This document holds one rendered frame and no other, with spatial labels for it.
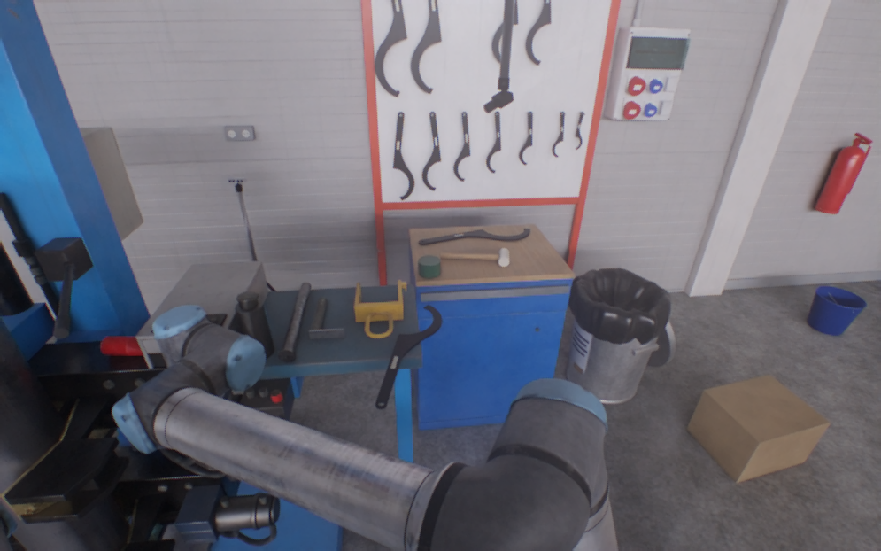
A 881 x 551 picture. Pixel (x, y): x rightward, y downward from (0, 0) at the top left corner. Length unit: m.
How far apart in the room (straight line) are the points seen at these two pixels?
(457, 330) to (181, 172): 2.02
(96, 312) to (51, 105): 0.60
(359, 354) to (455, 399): 1.12
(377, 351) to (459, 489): 0.89
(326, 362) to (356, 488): 0.82
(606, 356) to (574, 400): 2.01
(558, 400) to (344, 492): 0.25
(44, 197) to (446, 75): 2.04
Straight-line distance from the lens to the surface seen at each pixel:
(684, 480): 2.60
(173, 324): 0.89
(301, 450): 0.55
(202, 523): 1.71
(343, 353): 1.31
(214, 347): 0.82
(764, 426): 2.61
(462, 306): 1.96
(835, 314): 4.15
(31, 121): 1.49
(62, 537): 1.65
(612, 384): 2.68
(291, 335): 1.36
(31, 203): 1.58
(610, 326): 2.39
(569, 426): 0.51
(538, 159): 3.02
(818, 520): 2.80
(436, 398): 2.31
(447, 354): 2.12
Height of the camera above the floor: 1.89
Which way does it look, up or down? 30 degrees down
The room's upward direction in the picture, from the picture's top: 1 degrees clockwise
